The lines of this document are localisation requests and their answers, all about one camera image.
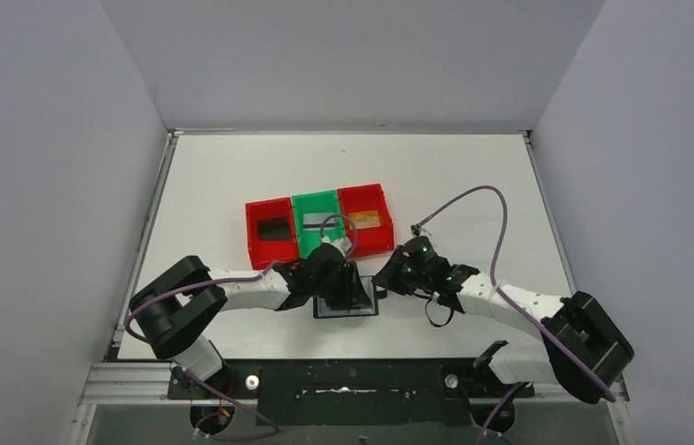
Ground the black leather card holder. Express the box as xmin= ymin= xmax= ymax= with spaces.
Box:
xmin=313 ymin=275 xmax=387 ymax=319

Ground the red bin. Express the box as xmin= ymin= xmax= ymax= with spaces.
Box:
xmin=245 ymin=197 xmax=299 ymax=270
xmin=336 ymin=184 xmax=396 ymax=257

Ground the green bin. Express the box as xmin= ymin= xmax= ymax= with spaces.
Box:
xmin=291 ymin=190 xmax=341 ymax=259

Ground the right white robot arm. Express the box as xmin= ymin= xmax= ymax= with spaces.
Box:
xmin=372 ymin=235 xmax=635 ymax=404

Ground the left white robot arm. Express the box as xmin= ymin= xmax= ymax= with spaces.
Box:
xmin=125 ymin=243 xmax=371 ymax=381

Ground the silver card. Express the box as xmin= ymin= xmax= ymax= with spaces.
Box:
xmin=302 ymin=212 xmax=343 ymax=231

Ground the gold card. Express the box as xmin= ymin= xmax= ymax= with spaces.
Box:
xmin=347 ymin=210 xmax=382 ymax=230

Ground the black card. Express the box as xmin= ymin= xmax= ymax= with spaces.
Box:
xmin=257 ymin=218 xmax=292 ymax=241

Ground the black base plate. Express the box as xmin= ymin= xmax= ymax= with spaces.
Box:
xmin=167 ymin=340 xmax=515 ymax=438

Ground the aluminium frame rail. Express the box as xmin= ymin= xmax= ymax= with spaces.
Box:
xmin=69 ymin=362 xmax=636 ymax=444

